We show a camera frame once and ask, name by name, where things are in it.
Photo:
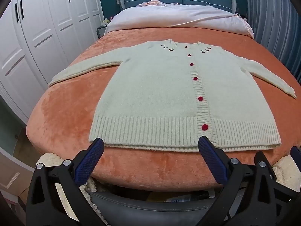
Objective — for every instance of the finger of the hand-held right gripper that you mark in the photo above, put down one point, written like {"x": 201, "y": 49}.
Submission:
{"x": 295, "y": 154}

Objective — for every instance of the dark bedside table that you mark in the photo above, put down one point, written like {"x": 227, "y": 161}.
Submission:
{"x": 100, "y": 31}

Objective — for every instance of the orange plush blanket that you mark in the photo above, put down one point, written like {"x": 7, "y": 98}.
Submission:
{"x": 58, "y": 113}

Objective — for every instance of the white panelled wardrobe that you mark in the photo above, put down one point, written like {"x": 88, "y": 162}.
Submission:
{"x": 42, "y": 33}

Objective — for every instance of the white panelled furniture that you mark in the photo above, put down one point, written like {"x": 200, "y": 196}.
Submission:
{"x": 13, "y": 169}

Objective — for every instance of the grey-blue curtain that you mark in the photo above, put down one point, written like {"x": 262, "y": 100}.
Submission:
{"x": 275, "y": 21}

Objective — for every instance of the white duvet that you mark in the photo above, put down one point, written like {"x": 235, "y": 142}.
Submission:
{"x": 178, "y": 16}

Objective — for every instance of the tissue box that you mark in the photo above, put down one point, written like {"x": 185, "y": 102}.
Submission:
{"x": 105, "y": 22}

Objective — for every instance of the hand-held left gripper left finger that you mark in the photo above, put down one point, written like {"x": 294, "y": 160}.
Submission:
{"x": 89, "y": 162}

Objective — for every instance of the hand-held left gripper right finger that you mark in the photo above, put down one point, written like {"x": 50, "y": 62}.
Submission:
{"x": 212, "y": 160}

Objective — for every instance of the pink crumpled cloth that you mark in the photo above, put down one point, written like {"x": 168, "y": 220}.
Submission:
{"x": 154, "y": 3}

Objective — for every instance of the cream fluffy rug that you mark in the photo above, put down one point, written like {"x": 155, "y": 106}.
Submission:
{"x": 50, "y": 158}

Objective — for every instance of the cream knit cardigan red buttons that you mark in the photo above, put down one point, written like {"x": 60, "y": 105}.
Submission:
{"x": 152, "y": 94}

